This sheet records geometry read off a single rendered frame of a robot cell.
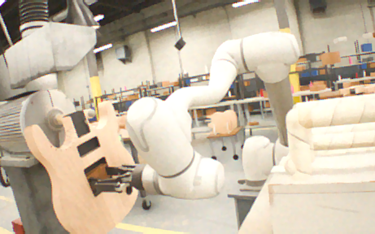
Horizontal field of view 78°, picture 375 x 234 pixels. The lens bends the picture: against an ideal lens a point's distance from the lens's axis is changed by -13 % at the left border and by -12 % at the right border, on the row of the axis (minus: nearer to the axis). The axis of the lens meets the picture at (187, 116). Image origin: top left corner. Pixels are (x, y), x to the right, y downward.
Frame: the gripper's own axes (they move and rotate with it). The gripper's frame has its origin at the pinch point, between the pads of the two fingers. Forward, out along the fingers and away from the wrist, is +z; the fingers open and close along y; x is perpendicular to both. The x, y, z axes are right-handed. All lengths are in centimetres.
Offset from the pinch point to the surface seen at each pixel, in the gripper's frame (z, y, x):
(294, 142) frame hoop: -61, -13, 13
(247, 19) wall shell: 193, 1140, 118
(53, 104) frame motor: 25.0, 9.3, 25.2
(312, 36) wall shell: -65, 1119, -14
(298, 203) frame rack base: -61, -16, 4
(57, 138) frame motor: 25.8, 6.3, 12.3
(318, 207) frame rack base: -64, -16, 4
